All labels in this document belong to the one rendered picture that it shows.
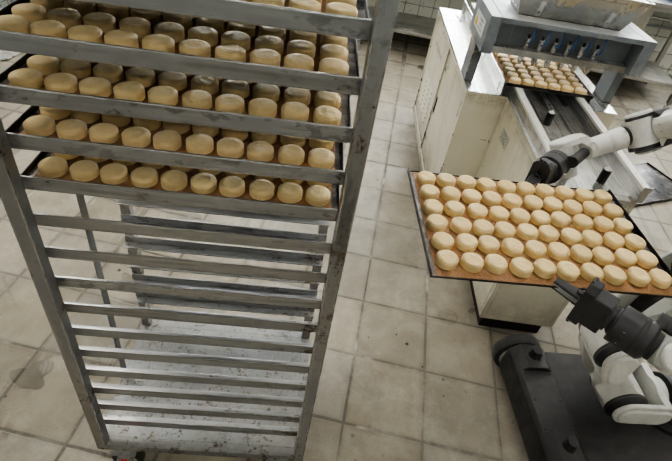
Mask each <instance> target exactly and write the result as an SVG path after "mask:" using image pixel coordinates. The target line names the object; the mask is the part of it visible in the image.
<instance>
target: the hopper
mask: <svg viewBox="0 0 672 461"><path fill-rule="evenodd" d="M510 3H511V5H512V6H513V8H514V9H515V10H516V12H517V13H518V14H521V15H527V16H533V17H539V18H545V19H551V20H557V21H563V22H569V23H575V24H581V25H587V26H593V27H599V28H605V29H611V30H617V31H620V30H622V29H623V28H625V27H626V26H627V25H629V24H630V23H631V22H633V21H634V20H635V19H636V18H638V17H639V16H640V15H642V14H643V13H644V12H646V11H647V10H648V9H650V8H651V7H652V6H654V5H656V4H655V3H653V2H652V1H650V0H510Z"/></svg>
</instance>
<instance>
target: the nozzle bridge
mask: <svg viewBox="0 0 672 461"><path fill-rule="evenodd" d="M536 28H538V30H537V33H536V35H535V37H534V39H533V41H532V42H531V43H530V44H529V45H528V47H527V49H526V50H525V49H523V48H522V47H523V45H524V42H525V40H526V38H527V37H528V34H529V33H531V34H532V36H531V40H532V38H533V36H534V34H535V31H536ZM469 29H470V31H471V33H472V37H471V40H470V43H469V46H468V49H467V52H466V56H465V59H464V62H463V65H462V68H461V73H462V76H463V79H464V81H469V82H472V80H473V77H474V74H475V71H476V69H477V66H478V63H479V60H480V57H481V54H482V53H487V54H491V52H496V53H502V54H509V55H515V56H521V57H527V58H533V59H539V60H546V61H552V62H558V63H564V64H570V65H576V66H582V67H589V68H595V69H601V70H604V72H603V74H602V76H601V78H600V80H599V82H598V84H597V86H596V88H595V89H594V91H593V92H594V94H595V95H596V96H597V97H598V99H599V100H600V101H601V102H602V103H607V104H610V102H611V100H612V98H613V96H614V95H615V93H616V91H617V89H618V87H619V85H620V84H621V82H622V80H623V78H624V76H625V75H627V76H628V77H634V78H639V76H640V74H641V72H642V71H643V69H644V67H645V65H646V64H647V62H648V60H649V58H650V56H651V55H652V53H653V51H654V49H655V48H656V46H657V44H658V43H657V42H656V41H655V40H653V39H652V38H651V37H650V36H648V35H647V34H646V33H645V32H643V31H642V30H641V29H640V28H638V27H637V26H636V25H635V24H633V23H632V22H631V23H630V24H629V25H627V26H626V27H625V28H623V29H622V30H620V31H617V30H611V29H605V28H599V27H593V26H587V25H581V24H575V23H569V22H563V21H557V20H551V19H545V18H539V17H533V16H527V15H521V14H518V13H517V12H516V10H515V9H514V8H513V6H512V5H511V3H510V0H477V3H476V6H475V9H474V12H473V16H472V19H471V22H470V25H469ZM550 31H552V33H551V36H550V38H549V40H548V42H547V43H546V45H545V46H543V47H542V49H541V51H540V52H537V51H536V49H537V46H538V44H539V41H540V40H541V38H542V36H546V37H545V40H544V41H545V42H546V40H547V38H548V36H549V34H550ZM564 33H566V35H565V38H564V40H563V42H562V44H561V45H560V47H559V48H558V49H556V50H555V53H554V54H550V50H551V47H552V45H553V43H554V42H555V40H556V38H559V41H558V46H559V44H560V42H561V41H562V39H563V36H564ZM578 35H580V38H579V40H578V42H577V44H576V46H575V48H574V49H573V50H572V51H570V52H569V54H568V56H564V55H563V53H564V51H565V48H566V46H567V44H569V41H570V40H572V41H573V43H572V47H571V49H572V48H573V46H574V45H575V43H576V41H577V39H578ZM592 37H593V38H594V40H593V43H592V45H591V46H590V48H589V50H588V51H587V52H586V53H584V54H583V55H582V57H581V58H577V57H576V56H577V55H578V52H579V50H580V48H581V46H582V45H583V43H584V42H585V43H587V45H586V48H585V51H586V50H587V48H588V47H589V45H590V43H591V41H592ZM531 40H530V41H531ZM606 40H608V42H607V45H606V47H605V49H604V50H603V52H602V53H601V54H600V55H598V56H596V58H595V60H594V61H592V60H590V57H591V55H592V53H593V51H594V49H595V48H596V47H597V45H601V46H600V48H599V52H598V54H599V53H600V52H601V50H602V49H603V47H604V45H605V43H606ZM545 42H544V43H545ZM558 46H557V47H558ZM585 51H584V52H585Z"/></svg>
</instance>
